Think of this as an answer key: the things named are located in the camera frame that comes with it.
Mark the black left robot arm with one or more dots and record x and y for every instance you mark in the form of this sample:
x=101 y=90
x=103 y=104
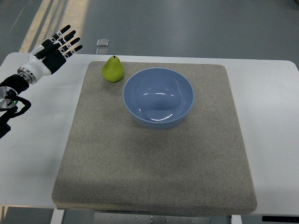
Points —
x=10 y=102

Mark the beige fabric mat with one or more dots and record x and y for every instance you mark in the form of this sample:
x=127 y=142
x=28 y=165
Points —
x=112 y=163

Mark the clear floor plate lower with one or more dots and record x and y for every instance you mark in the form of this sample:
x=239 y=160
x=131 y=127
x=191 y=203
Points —
x=102 y=51

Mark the clear floor plate upper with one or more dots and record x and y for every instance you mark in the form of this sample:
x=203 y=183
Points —
x=102 y=43

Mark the white table leg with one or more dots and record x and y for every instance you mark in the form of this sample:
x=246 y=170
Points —
x=57 y=216

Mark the metal table base plate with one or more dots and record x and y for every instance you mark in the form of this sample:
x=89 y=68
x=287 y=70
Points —
x=114 y=218

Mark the green pear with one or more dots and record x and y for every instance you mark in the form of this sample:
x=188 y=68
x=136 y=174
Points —
x=112 y=70

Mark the clear floor plate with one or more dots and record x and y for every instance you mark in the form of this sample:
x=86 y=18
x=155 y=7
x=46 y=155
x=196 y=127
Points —
x=102 y=51
x=102 y=43

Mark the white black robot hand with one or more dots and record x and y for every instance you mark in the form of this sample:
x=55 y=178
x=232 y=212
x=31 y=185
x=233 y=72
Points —
x=50 y=55

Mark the black box under table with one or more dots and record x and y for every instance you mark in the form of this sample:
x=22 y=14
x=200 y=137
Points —
x=280 y=219

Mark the blue bowl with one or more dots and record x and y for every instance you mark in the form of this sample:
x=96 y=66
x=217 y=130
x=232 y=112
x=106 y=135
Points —
x=158 y=98

